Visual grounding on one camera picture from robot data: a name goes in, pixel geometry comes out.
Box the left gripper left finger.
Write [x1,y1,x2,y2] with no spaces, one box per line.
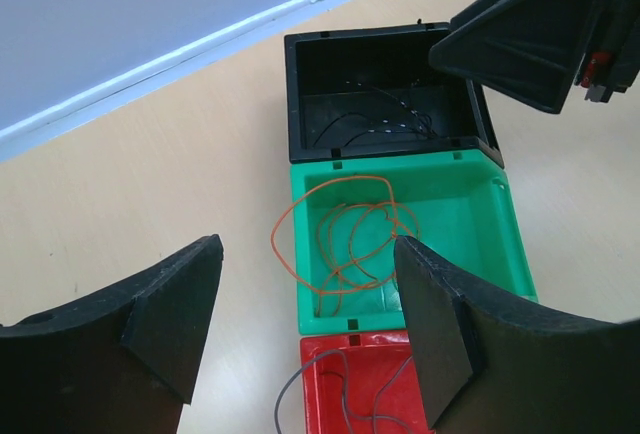
[1,235,223,433]

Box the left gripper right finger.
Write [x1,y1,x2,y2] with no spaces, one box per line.
[394,236,639,433]

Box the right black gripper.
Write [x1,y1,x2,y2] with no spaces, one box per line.
[429,0,639,114]

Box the red plastic bin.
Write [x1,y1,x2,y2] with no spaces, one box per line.
[300,330,430,434]

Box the grey wire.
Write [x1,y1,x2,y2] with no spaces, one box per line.
[273,348,426,434]

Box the black wire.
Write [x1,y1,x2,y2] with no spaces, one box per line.
[313,81,451,149]

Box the black plastic bin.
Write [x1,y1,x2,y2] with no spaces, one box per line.
[284,22,504,166]

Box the orange wire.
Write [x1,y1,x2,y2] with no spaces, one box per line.
[269,174,420,318]

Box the green plastic bin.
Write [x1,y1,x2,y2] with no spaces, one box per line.
[291,150,538,336]

